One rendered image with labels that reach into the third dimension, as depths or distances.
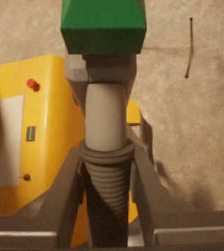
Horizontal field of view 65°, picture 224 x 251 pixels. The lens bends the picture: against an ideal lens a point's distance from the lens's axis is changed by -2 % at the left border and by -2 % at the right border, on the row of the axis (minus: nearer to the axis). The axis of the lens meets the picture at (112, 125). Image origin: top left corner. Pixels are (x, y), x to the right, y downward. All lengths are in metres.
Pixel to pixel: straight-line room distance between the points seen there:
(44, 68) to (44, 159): 0.39
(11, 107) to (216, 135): 1.35
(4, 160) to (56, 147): 0.22
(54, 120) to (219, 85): 1.32
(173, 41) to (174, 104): 0.60
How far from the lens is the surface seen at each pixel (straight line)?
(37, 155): 0.74
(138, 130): 1.22
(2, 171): 0.84
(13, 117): 0.85
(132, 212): 1.17
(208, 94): 1.63
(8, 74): 0.97
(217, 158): 1.53
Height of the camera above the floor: 1.48
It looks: 70 degrees down
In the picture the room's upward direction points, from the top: 49 degrees counter-clockwise
